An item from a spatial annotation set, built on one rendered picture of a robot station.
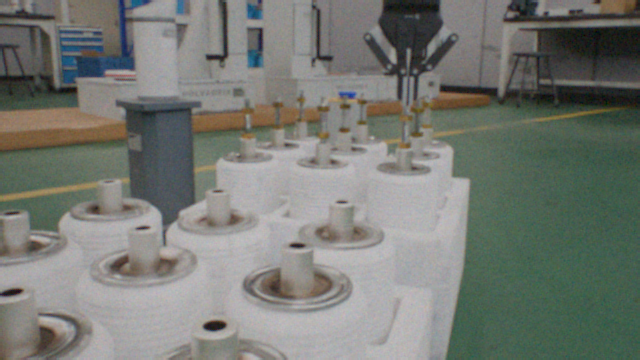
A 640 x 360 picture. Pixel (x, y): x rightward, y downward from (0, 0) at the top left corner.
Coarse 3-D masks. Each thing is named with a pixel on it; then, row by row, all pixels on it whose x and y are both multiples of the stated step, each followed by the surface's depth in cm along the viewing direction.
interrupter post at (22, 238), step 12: (0, 216) 43; (12, 216) 43; (24, 216) 43; (0, 228) 43; (12, 228) 43; (24, 228) 43; (0, 240) 43; (12, 240) 43; (24, 240) 43; (12, 252) 43
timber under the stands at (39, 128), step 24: (456, 96) 473; (480, 96) 476; (0, 120) 270; (24, 120) 271; (48, 120) 271; (72, 120) 272; (96, 120) 274; (120, 120) 274; (216, 120) 300; (240, 120) 310; (264, 120) 322; (288, 120) 334; (312, 120) 347; (0, 144) 230; (24, 144) 236; (48, 144) 243
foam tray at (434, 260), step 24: (456, 192) 94; (264, 216) 79; (288, 216) 83; (360, 216) 80; (456, 216) 80; (408, 240) 71; (432, 240) 70; (456, 240) 79; (408, 264) 72; (432, 264) 71; (456, 264) 85; (432, 288) 71; (456, 288) 91; (432, 312) 72; (432, 336) 73
